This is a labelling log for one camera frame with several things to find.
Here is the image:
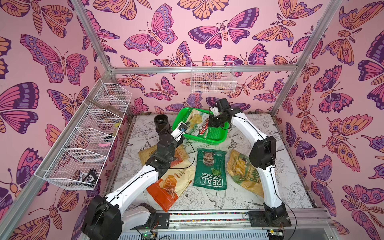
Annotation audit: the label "green plastic basket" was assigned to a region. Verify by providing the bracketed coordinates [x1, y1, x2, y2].
[172, 107, 230, 146]

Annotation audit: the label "yellow red tomato chips bag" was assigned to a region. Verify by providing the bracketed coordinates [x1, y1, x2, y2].
[139, 145, 189, 168]

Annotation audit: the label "orange cream cassava chips bag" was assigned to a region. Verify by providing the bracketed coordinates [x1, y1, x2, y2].
[147, 160, 196, 212]

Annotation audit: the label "dark green REAL chips bag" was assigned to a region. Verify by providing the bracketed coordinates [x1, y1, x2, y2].
[193, 148, 227, 191]

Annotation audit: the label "yellow sour cream chips bag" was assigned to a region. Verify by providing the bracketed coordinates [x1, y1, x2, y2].
[227, 150, 264, 198]

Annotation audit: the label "green Chio chips bag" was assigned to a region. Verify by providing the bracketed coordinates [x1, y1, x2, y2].
[184, 109, 210, 137]

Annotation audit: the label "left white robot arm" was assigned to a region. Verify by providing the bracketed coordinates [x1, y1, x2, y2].
[81, 122, 188, 240]

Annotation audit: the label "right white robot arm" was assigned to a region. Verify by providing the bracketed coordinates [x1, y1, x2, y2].
[209, 98, 292, 228]

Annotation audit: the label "black object in shelf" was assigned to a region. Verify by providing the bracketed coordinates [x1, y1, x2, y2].
[80, 170, 98, 184]

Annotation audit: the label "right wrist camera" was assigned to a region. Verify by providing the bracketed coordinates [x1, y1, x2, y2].
[206, 97, 231, 116]

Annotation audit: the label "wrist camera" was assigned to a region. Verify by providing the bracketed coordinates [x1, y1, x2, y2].
[206, 97, 231, 116]
[175, 122, 188, 142]

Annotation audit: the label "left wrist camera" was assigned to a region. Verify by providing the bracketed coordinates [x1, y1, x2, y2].
[175, 122, 188, 142]

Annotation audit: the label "small white wire basket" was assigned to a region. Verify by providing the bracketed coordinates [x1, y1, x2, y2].
[190, 61, 237, 94]

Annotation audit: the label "long white wire shelf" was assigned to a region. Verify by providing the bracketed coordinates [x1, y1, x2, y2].
[35, 81, 132, 191]

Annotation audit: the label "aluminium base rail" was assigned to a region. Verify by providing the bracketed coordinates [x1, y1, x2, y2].
[83, 208, 340, 240]

